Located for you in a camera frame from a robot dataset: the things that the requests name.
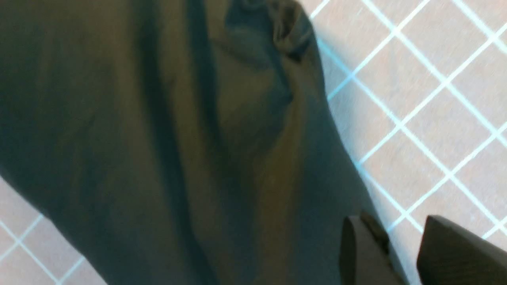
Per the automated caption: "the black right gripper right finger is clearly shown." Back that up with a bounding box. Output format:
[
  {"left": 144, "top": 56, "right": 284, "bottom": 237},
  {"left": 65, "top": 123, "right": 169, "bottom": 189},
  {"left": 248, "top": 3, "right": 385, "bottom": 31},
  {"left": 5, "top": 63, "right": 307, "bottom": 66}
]
[{"left": 416, "top": 215, "right": 507, "bottom": 285}]

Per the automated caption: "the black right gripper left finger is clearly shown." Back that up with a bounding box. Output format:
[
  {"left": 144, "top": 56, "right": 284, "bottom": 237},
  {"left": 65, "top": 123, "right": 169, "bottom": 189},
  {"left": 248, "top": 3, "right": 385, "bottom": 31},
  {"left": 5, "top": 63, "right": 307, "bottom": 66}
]
[{"left": 340, "top": 212, "right": 407, "bottom": 285}]

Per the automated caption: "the dark gray long-sleeve shirt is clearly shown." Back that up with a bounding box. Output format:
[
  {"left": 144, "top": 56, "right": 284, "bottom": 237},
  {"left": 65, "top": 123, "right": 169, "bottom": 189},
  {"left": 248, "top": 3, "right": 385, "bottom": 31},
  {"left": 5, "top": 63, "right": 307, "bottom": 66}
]
[{"left": 0, "top": 0, "right": 412, "bottom": 285}]

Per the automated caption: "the pink checkered table mat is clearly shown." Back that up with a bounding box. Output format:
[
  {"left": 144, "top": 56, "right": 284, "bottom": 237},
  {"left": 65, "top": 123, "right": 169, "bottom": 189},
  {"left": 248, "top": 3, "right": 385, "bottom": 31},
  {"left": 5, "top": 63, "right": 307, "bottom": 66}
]
[{"left": 1, "top": 0, "right": 506, "bottom": 285}]

